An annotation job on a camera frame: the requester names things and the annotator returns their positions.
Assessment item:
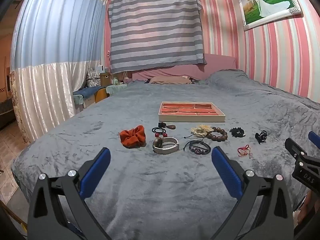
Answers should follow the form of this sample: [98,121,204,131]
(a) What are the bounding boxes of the orange-brown cabinet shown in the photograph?
[95,89,110,103]

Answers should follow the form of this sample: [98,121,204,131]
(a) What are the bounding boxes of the cream flower scrunchie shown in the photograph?
[191,124,214,137]

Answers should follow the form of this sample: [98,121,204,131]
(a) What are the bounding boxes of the white strap wristwatch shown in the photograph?
[153,136,180,154]

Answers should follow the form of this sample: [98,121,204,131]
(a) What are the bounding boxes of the floral storage box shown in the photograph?
[87,69,102,88]

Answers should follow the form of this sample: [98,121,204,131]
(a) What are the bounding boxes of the beige pillow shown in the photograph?
[149,76,192,84]

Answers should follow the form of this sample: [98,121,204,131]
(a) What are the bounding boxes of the small wooden box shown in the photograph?
[100,72,111,87]

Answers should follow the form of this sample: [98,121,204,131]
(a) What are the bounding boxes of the black scrunchie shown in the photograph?
[229,127,246,138]

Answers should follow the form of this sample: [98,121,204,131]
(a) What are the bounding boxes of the grey-blue plush blanket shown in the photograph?
[11,69,320,240]

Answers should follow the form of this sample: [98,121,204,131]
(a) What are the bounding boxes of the grey striped hanging cloth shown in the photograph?
[107,0,207,74]

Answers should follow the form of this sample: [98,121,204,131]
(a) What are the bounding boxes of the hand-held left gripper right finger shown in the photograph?
[209,146,294,240]

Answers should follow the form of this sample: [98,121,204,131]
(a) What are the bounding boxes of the blue cushioned bench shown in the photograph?
[73,86,107,98]

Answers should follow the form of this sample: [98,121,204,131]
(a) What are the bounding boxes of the brown teardrop pendant with knot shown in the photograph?
[158,122,176,131]

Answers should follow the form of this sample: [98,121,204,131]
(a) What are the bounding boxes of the red string bracelet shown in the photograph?
[237,144,251,159]

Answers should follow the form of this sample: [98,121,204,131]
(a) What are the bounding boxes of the beige tray with brick lining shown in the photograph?
[158,102,226,123]

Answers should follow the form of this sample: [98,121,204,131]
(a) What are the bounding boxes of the person's right forearm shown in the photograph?
[297,189,315,227]

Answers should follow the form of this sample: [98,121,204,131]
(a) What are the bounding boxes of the wooden bead bracelet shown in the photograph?
[205,127,228,142]

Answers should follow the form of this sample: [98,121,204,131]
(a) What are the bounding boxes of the black hair clip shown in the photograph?
[255,130,268,144]

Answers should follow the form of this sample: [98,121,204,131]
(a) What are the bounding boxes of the blue and white curtain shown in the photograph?
[9,0,108,144]

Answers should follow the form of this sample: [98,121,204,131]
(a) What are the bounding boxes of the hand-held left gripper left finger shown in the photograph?
[27,147,112,240]

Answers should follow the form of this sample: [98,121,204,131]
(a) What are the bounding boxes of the pink headboard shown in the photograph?
[132,53,237,82]

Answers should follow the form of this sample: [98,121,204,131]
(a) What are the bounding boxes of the framed wedding photo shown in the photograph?
[237,0,303,32]

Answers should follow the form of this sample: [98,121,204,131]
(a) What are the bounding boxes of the black hair tie red beads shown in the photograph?
[152,127,168,139]

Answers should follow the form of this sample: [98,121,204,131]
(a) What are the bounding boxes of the black leather bracelet purple charm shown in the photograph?
[184,140,211,155]

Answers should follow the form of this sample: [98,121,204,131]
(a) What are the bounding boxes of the orange scrunchie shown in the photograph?
[119,125,146,147]

